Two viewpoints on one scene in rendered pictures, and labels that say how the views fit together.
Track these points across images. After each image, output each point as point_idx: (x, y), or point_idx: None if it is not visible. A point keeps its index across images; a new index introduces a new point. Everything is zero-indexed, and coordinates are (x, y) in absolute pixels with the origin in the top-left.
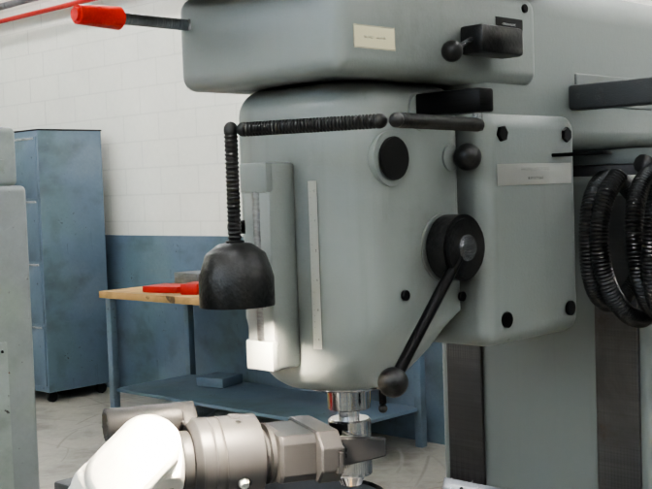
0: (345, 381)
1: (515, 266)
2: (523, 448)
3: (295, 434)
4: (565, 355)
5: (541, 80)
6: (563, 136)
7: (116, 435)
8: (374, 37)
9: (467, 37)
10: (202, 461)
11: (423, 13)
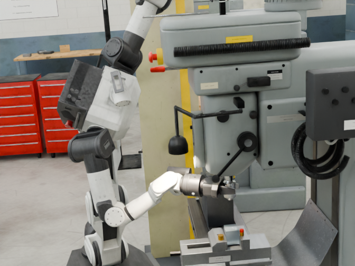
0: (214, 173)
1: (276, 146)
2: (321, 196)
3: (207, 183)
4: (328, 170)
5: (296, 86)
6: (304, 104)
7: (161, 175)
8: (209, 85)
9: (247, 81)
10: (181, 186)
11: (231, 75)
